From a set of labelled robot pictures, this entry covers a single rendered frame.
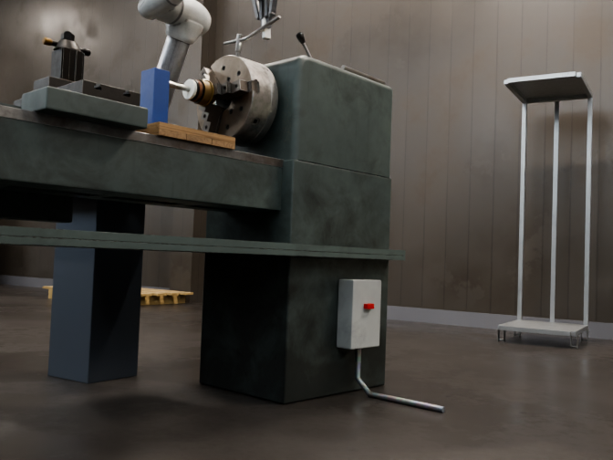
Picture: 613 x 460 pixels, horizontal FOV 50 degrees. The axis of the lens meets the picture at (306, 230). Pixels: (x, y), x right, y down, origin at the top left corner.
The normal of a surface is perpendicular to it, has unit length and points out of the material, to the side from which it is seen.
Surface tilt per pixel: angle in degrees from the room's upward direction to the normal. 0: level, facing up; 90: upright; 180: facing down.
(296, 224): 90
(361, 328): 90
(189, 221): 90
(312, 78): 90
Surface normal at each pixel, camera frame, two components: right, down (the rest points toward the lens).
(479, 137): -0.55, -0.06
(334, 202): 0.73, 0.00
